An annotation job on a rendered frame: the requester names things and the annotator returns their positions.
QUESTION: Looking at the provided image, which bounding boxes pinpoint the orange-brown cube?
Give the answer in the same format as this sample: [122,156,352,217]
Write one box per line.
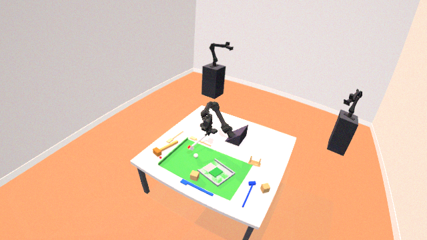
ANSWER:
[190,170,199,181]
[260,183,270,194]

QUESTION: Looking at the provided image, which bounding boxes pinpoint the green flat mat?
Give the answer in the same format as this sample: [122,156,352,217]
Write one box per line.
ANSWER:
[159,140,253,200]

